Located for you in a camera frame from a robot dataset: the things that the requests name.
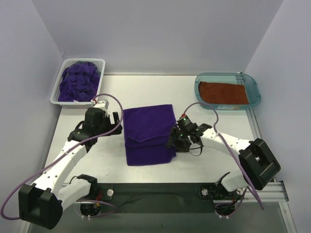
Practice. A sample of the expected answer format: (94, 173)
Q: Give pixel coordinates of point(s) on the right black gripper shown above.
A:
(177, 140)

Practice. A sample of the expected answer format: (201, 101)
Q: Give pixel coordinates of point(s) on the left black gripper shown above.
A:
(111, 122)

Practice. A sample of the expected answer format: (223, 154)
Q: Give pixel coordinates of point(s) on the purple cloth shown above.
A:
(146, 133)

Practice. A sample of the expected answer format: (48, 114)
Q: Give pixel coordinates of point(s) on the brown towel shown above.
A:
(223, 93)

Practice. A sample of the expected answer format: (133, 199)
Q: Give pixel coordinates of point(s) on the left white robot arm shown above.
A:
(43, 202)

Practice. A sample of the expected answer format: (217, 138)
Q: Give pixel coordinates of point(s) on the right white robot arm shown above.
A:
(257, 164)

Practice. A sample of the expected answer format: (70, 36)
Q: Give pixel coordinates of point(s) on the crumpled purple towel in basket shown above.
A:
(80, 82)

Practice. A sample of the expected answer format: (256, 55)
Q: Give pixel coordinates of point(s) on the white plastic basket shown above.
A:
(100, 63)

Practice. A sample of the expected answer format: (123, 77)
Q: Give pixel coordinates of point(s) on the blue transparent plastic bin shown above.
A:
(247, 81)

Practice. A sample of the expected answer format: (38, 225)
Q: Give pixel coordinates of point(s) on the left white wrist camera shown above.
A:
(101, 104)

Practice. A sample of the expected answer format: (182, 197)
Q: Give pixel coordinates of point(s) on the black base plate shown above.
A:
(160, 198)

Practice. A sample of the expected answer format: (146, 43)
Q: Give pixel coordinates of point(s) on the aluminium frame rail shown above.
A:
(273, 192)

